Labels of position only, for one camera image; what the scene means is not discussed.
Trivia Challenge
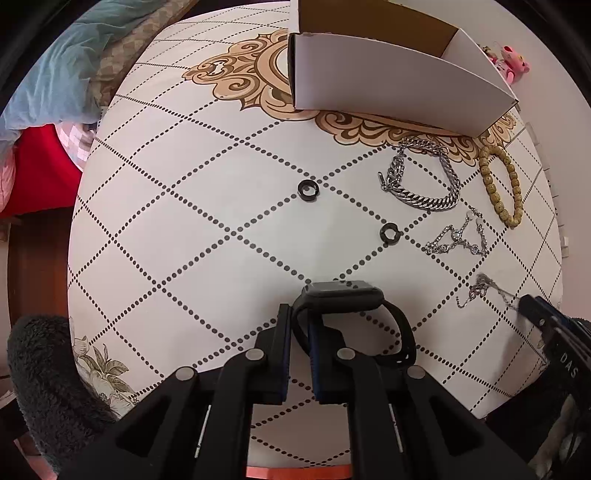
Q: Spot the black fitness band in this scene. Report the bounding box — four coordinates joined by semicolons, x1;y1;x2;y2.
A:
290;280;417;368

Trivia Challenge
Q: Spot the thin silver pendant necklace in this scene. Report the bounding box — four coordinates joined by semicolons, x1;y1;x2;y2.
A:
455;272;548;351

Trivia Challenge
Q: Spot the wooden bead bracelet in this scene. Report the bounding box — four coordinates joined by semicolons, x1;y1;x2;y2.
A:
478;144;525;229

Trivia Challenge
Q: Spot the chunky silver chain bracelet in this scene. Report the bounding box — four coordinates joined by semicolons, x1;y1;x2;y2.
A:
378;136;463;213

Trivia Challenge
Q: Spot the white diamond pattern tablecloth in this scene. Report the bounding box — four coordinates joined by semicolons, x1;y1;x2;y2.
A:
68;1;562;417

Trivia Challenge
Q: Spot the dark fuzzy sleeve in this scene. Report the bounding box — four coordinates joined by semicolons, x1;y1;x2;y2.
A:
7;315;116;473

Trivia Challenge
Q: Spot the pink panther plush toy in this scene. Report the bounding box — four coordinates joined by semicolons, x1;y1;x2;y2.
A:
481;45;531;85

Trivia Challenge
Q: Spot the red storage box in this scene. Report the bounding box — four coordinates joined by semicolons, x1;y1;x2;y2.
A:
1;125;82;219

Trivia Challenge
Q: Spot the open white cardboard box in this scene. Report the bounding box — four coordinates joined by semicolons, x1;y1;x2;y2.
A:
287;1;518;137

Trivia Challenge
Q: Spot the bed with checkered mattress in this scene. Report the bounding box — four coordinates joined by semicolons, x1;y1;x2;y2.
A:
89;0;198;108

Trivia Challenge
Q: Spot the light blue duvet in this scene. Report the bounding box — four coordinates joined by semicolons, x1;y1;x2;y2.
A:
1;0;164;162

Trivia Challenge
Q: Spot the thin silver charm bracelet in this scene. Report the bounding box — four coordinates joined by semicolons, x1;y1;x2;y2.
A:
421;209;490;258

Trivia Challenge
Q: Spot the black ring far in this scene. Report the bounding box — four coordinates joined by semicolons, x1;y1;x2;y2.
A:
296;179;321;202

